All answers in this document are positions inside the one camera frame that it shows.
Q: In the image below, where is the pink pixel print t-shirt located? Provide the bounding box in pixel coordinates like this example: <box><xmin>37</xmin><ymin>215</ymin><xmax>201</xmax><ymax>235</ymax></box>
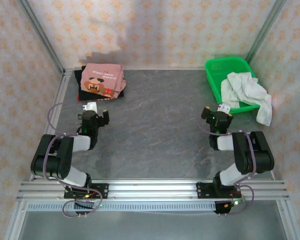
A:
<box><xmin>80</xmin><ymin>62</ymin><xmax>128</xmax><ymax>97</ymax></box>

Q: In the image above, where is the green plastic basket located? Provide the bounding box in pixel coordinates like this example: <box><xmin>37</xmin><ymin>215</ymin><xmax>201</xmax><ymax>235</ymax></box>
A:
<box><xmin>204</xmin><ymin>56</ymin><xmax>262</xmax><ymax>115</ymax></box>

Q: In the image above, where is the black controller board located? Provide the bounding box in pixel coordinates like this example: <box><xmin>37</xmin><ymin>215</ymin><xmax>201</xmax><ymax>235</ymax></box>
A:
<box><xmin>213</xmin><ymin>198</ymin><xmax>246</xmax><ymax>216</ymax></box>

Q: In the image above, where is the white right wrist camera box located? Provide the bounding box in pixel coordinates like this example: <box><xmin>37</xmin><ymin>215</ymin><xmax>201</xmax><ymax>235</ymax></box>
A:
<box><xmin>216</xmin><ymin>102</ymin><xmax>231</xmax><ymax>115</ymax></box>

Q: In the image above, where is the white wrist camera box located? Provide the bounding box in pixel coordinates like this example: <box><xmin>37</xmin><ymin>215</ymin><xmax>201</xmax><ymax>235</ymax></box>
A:
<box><xmin>216</xmin><ymin>102</ymin><xmax>231</xmax><ymax>115</ymax></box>
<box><xmin>82</xmin><ymin>101</ymin><xmax>99</xmax><ymax>113</ymax></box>

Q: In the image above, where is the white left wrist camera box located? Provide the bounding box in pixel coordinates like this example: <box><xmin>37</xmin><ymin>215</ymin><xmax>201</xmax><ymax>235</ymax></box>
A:
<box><xmin>82</xmin><ymin>101</ymin><xmax>99</xmax><ymax>113</ymax></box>

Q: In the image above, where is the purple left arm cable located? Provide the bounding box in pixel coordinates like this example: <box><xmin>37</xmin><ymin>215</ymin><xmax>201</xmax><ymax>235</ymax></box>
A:
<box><xmin>44</xmin><ymin>102</ymin><xmax>103</xmax><ymax>218</ymax></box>

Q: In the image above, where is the aluminium side rail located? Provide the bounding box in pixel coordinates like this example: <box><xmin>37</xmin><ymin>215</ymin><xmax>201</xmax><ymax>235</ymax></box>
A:
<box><xmin>29</xmin><ymin>69</ymin><xmax>72</xmax><ymax>181</ymax></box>

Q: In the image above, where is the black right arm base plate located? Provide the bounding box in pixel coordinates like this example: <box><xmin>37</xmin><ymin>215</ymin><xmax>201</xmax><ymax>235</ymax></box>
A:
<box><xmin>196</xmin><ymin>181</ymin><xmax>241</xmax><ymax>200</ymax></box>

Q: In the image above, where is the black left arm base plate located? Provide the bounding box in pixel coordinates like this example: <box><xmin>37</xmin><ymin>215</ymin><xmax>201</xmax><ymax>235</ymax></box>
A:
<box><xmin>64</xmin><ymin>183</ymin><xmax>109</xmax><ymax>200</ymax></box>

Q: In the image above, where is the aluminium mounting rail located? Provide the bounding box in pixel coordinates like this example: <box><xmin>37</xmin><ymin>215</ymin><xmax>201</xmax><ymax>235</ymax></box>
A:
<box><xmin>16</xmin><ymin>179</ymin><xmax>290</xmax><ymax>201</ymax></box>

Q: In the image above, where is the aluminium frame post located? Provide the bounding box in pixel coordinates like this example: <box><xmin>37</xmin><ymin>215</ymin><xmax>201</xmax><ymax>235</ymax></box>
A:
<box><xmin>245</xmin><ymin>0</ymin><xmax>288</xmax><ymax>66</ymax></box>
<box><xmin>16</xmin><ymin>0</ymin><xmax>66</xmax><ymax>74</ymax></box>

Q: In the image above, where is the grey slotted cable duct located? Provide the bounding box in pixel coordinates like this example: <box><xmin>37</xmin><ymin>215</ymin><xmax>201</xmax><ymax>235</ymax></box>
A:
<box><xmin>26</xmin><ymin>201</ymin><xmax>217</xmax><ymax>212</ymax></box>

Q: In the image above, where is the aluminium frame leg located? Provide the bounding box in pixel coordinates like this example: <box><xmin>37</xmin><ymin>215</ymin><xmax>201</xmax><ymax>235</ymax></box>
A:
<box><xmin>3</xmin><ymin>199</ymin><xmax>28</xmax><ymax>240</ymax></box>
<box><xmin>276</xmin><ymin>199</ymin><xmax>300</xmax><ymax>240</ymax></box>

